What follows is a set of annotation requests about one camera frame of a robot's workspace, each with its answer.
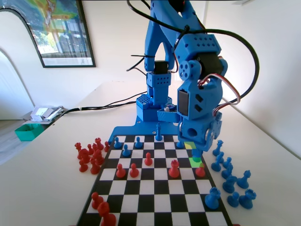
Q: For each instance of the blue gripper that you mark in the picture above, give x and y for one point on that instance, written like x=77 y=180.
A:
x=193 y=133

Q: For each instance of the red chess pawn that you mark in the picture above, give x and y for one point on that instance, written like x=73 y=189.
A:
x=200 y=171
x=107 y=146
x=133 y=170
x=96 y=200
x=148 y=159
x=90 y=149
x=120 y=171

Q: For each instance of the blue chess bishop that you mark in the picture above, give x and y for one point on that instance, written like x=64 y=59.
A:
x=244 y=180
x=218 y=163

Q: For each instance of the red chess rook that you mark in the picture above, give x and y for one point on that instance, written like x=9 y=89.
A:
x=99 y=143
x=174 y=169

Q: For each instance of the tall blue king piece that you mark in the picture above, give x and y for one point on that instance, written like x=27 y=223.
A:
x=159 y=133

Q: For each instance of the blue chess rook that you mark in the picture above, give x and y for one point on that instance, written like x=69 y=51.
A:
x=247 y=199
x=212 y=197

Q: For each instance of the red chess knight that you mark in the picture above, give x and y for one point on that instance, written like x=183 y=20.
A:
x=98 y=157
x=84 y=155

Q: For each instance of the red pieces bottom left corner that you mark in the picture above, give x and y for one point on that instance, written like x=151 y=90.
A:
x=106 y=214

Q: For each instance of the black white chessboard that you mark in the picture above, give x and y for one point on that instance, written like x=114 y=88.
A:
x=152 y=188

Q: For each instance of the white door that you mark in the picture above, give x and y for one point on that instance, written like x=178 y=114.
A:
x=201 y=9

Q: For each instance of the grey paper stack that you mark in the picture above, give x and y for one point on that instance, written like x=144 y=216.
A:
x=44 y=111

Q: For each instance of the green plastic bin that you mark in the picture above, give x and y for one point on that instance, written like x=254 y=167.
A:
x=27 y=133

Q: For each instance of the cardboard box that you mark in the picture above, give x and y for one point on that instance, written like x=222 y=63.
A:
x=28 y=121

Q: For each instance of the black framed poster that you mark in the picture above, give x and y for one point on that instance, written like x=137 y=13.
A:
x=61 y=35

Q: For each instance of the blue gripper camera mount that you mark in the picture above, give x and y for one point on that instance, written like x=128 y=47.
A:
x=168 y=115

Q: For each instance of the blue base plate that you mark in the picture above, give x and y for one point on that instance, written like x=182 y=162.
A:
x=127 y=130

